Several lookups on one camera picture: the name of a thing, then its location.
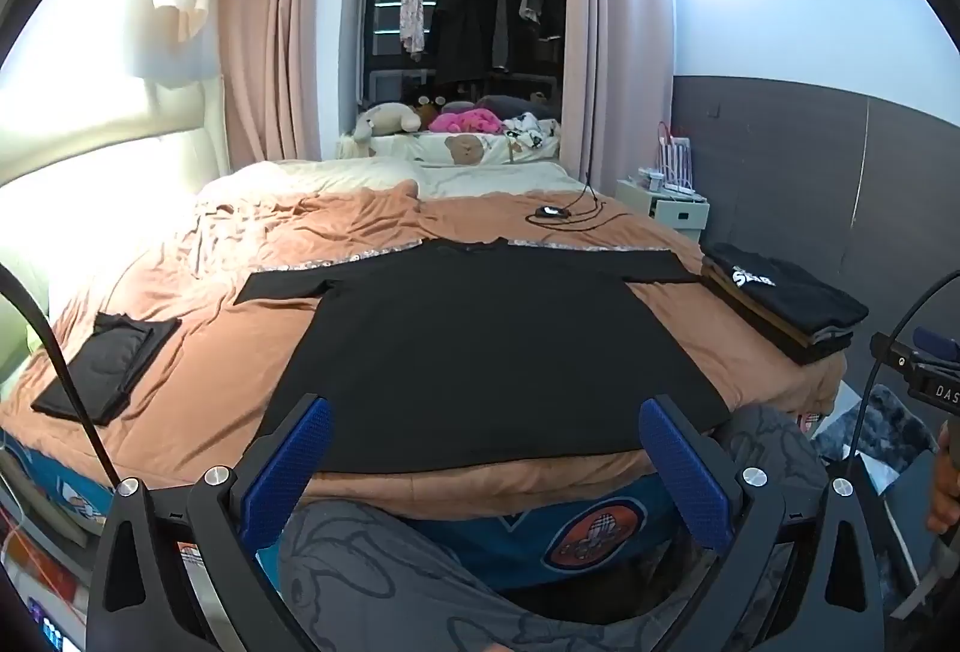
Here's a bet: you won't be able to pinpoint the black t-shirt with patterned trim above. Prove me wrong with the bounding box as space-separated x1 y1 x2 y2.
241 239 729 475

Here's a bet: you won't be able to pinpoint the stack of folded dark clothes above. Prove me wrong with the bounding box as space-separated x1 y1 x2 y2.
701 242 869 366

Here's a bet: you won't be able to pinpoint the person's right hand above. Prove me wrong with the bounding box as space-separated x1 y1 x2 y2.
926 424 960 535

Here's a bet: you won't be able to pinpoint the blue printed bed base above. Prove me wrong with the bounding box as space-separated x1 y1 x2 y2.
0 429 723 578

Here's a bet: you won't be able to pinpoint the person's grey patterned trousers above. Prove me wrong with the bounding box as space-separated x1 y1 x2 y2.
277 403 832 652

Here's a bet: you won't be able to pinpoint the peach brown blanket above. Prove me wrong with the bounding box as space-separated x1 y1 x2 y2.
0 178 848 522

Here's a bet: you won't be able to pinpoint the folded black garment on left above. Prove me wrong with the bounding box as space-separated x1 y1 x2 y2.
68 312 181 426

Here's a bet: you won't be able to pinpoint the white nightstand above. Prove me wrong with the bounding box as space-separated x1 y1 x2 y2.
615 179 709 242

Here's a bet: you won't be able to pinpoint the small black device on bed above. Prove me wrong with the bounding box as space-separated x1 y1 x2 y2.
534 205 571 220

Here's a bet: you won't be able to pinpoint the beige plush toy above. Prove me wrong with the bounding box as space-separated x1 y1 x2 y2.
352 103 421 143

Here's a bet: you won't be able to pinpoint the bear print pillow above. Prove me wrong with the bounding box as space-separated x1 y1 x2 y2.
337 131 560 166

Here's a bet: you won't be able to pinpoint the pink plush blanket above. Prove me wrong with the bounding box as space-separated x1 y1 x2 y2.
428 107 503 135

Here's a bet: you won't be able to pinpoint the black white patterned cloth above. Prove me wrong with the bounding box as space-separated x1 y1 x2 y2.
503 112 560 149

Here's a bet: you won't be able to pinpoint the right pink curtain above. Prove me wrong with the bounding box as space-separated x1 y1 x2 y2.
560 0 675 193

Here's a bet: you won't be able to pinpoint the pink curtain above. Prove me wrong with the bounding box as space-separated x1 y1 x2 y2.
218 0 320 169
560 0 675 193

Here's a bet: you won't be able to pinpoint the hanging floral garment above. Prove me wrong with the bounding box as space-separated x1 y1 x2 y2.
398 0 425 60

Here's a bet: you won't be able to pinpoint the hanging black coat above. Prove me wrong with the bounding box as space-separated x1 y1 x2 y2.
427 0 494 83

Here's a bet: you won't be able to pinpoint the left pink curtain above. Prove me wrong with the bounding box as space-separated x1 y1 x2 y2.
218 0 320 169

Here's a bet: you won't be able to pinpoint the black cable on bed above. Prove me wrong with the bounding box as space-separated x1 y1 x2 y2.
524 50 640 233

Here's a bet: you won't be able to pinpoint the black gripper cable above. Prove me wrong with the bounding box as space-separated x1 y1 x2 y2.
0 262 125 496

